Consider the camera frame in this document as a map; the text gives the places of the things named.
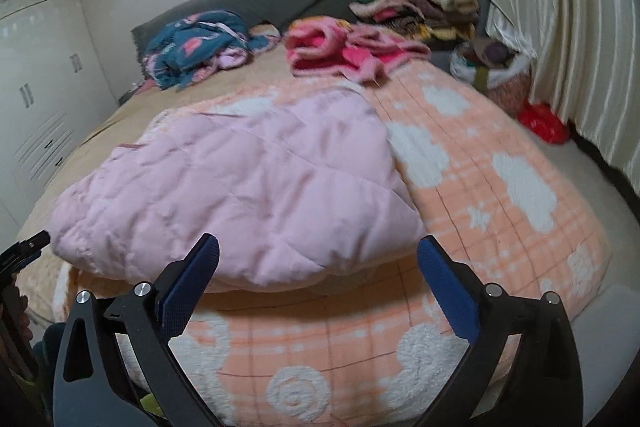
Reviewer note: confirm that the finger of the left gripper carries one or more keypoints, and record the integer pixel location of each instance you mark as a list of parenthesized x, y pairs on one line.
[(23, 253)]

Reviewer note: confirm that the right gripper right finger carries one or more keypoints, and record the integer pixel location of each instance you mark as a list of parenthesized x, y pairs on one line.
[(544, 383)]

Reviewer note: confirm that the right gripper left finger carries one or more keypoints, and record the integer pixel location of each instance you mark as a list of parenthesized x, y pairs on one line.
[(115, 367)]

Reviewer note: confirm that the pink quilted jacket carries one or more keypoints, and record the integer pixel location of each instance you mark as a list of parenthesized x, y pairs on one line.
[(293, 194)]

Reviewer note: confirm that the pile of folded clothes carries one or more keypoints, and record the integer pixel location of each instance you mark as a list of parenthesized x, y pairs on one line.
[(440, 24)]

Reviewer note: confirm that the person's left hand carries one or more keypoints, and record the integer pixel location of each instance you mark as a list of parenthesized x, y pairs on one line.
[(15, 318)]

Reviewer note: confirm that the orange white plaid blanket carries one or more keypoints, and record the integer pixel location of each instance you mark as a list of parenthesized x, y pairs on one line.
[(376, 348)]

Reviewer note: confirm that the white wardrobe with drawers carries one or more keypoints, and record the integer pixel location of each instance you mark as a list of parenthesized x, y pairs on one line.
[(53, 94)]

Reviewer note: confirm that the red plastic bag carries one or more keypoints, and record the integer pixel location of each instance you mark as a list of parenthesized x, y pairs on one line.
[(539, 119)]

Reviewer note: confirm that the blue floral pink-lined garment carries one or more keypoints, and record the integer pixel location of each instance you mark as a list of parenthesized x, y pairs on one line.
[(195, 47)]

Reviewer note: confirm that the patterned laundry basket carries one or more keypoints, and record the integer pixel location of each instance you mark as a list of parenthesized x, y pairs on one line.
[(495, 70)]

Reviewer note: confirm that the pink red fleece garment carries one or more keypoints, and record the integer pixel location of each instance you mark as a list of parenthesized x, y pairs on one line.
[(360, 53)]

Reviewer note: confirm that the cream striped curtain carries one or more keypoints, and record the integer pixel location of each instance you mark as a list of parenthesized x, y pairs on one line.
[(586, 66)]

